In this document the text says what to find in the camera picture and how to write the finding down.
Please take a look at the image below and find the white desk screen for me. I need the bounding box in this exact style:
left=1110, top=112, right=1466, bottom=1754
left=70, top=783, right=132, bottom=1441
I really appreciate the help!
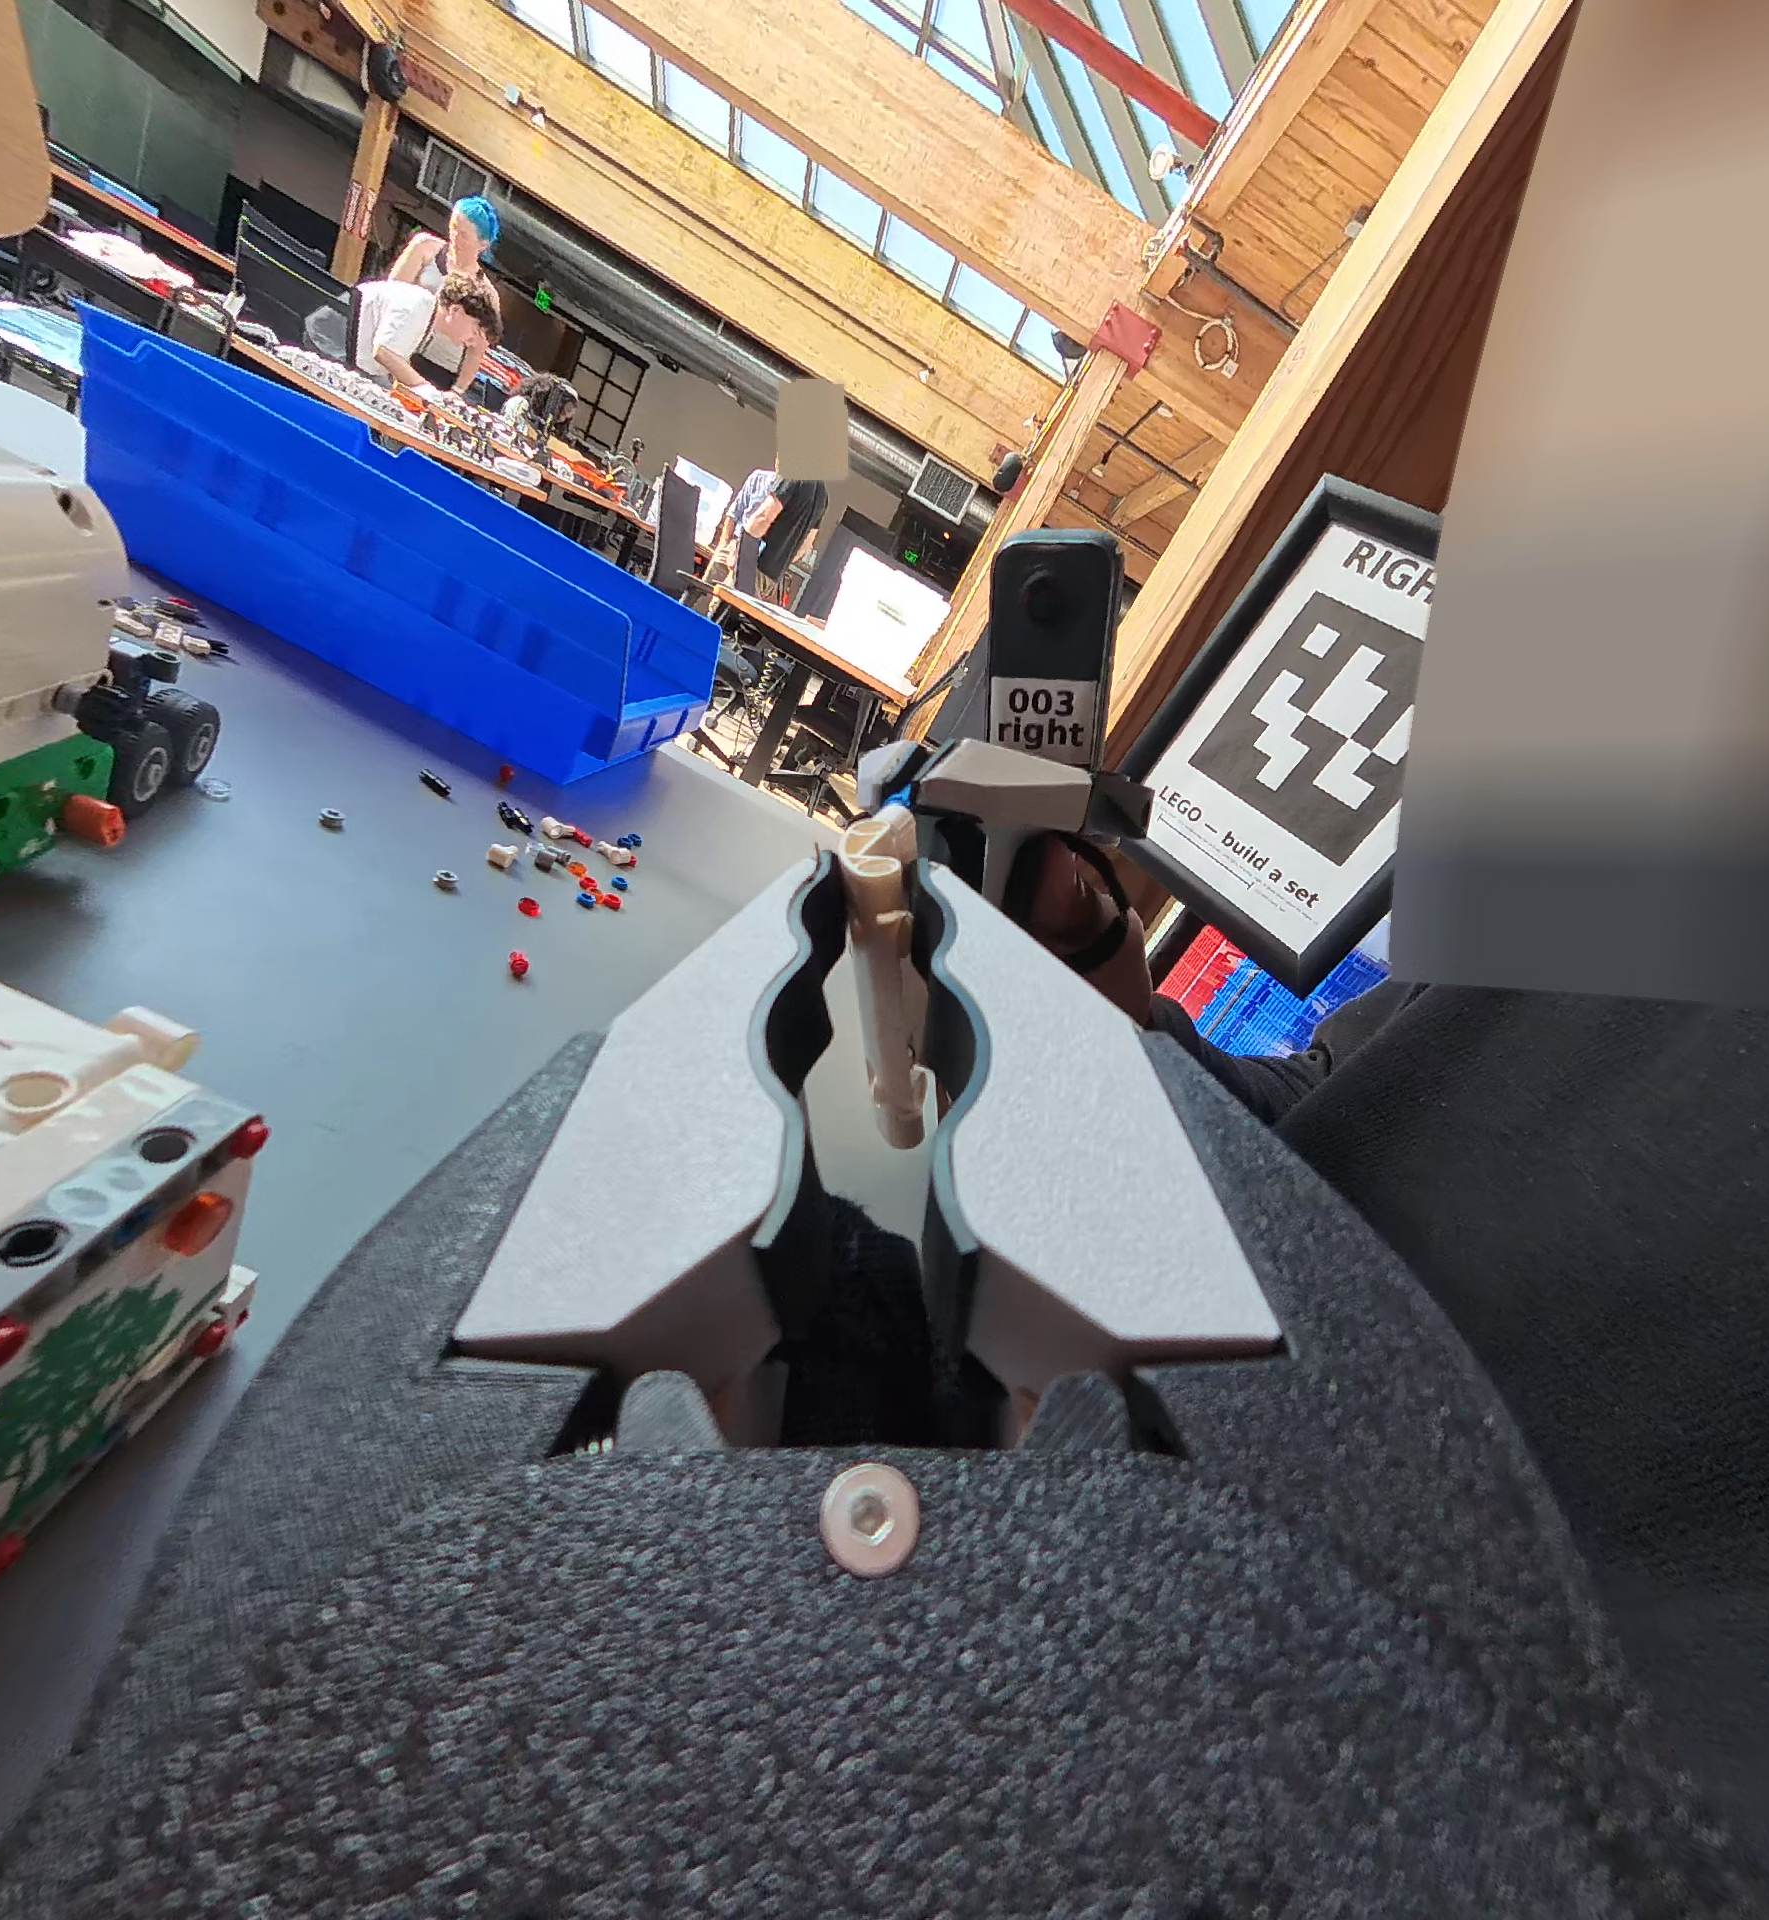
left=825, top=546, right=953, bottom=650

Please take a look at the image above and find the stack of blue crates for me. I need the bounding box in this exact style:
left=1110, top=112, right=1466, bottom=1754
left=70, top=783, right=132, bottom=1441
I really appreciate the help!
left=1153, top=918, right=1392, bottom=1062

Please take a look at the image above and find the white lego beam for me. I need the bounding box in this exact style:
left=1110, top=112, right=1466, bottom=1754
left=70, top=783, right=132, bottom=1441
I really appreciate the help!
left=840, top=817, right=932, bottom=1152

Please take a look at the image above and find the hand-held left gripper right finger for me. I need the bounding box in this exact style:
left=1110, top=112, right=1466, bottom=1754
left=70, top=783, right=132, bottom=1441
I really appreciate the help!
left=912, top=868, right=1283, bottom=1445

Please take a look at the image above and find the person's right forearm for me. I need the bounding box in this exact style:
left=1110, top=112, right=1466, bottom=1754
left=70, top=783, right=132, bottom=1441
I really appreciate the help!
left=1142, top=980, right=1344, bottom=1128

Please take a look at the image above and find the lego truck chassis with cab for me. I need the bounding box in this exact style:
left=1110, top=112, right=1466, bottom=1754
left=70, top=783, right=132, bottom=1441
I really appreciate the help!
left=0, top=429, right=223, bottom=901

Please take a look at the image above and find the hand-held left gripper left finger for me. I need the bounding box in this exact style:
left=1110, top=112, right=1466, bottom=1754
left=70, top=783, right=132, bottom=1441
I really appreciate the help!
left=451, top=851, right=841, bottom=1449

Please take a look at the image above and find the white lego garbage container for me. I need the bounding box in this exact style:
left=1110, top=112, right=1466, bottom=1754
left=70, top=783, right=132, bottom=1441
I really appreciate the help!
left=0, top=906, right=275, bottom=1645

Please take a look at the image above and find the person's right hand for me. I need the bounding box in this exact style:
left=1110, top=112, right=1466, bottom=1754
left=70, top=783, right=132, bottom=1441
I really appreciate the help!
left=1005, top=831, right=1160, bottom=1024

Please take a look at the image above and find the wooden office desk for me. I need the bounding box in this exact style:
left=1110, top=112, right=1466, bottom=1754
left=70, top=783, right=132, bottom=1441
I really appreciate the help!
left=711, top=576, right=923, bottom=796

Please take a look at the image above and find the scatter of coloured round studs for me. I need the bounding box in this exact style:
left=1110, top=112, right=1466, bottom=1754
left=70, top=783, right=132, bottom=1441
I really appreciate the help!
left=515, top=831, right=631, bottom=918

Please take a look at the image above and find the framed marker sign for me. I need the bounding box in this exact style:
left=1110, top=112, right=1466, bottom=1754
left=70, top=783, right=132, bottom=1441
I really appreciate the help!
left=1119, top=472, right=1442, bottom=994

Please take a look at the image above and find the person's black clothing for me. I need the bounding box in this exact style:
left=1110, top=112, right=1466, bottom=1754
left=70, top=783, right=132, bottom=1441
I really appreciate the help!
left=1273, top=976, right=1769, bottom=1920

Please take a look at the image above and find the blue plastic bin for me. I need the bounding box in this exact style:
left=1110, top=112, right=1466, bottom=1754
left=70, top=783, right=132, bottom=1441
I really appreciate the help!
left=74, top=297, right=725, bottom=790

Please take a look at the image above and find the pile of small lego tiles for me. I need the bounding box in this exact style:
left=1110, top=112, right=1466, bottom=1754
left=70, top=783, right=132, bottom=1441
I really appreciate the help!
left=111, top=592, right=236, bottom=662

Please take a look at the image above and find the long work table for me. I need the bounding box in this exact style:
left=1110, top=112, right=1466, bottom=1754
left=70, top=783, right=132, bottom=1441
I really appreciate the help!
left=230, top=338, right=670, bottom=518

